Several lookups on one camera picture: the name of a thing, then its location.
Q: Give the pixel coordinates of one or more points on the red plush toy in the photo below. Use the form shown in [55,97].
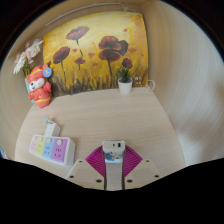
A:
[40,95]

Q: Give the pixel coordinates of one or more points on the small plant in white pot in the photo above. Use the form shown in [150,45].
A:
[125,87]

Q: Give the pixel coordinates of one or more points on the light blue vase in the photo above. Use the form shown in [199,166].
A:
[26,83]

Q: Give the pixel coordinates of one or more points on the yellow poppy flower painting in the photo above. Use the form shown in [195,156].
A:
[93,40]

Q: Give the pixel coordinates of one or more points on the white light bar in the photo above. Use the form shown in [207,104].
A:
[77,10]

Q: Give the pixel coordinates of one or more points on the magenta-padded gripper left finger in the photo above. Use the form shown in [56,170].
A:
[87,171]

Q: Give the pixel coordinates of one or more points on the pastel multicolour power strip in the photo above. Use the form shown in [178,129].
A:
[56,150]

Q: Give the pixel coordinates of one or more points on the white charger with cartoon sticker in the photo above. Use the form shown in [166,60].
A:
[113,146]

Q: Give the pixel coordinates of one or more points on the pink and white flower bouquet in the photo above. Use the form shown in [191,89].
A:
[31,51]

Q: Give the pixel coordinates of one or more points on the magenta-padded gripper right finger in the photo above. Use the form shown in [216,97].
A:
[140,171]

